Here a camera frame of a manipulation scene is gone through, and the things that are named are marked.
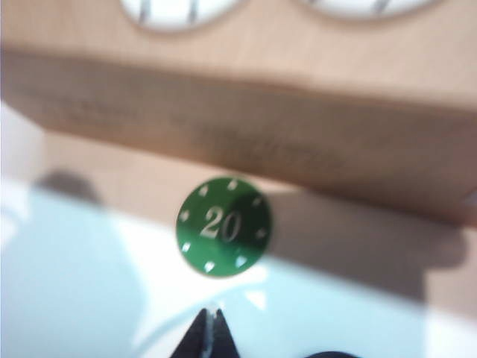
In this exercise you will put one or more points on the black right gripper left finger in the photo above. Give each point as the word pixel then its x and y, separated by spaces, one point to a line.
pixel 199 341

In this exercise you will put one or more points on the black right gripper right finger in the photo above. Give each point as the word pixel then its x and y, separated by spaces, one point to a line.
pixel 225 341

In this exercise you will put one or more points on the green poker chip 20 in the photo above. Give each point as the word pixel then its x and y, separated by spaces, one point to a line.
pixel 223 227

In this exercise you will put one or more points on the brown cardboard box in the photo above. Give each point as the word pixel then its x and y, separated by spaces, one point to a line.
pixel 335 123

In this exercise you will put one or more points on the white poker chip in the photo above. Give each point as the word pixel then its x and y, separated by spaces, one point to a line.
pixel 175 15
pixel 372 7

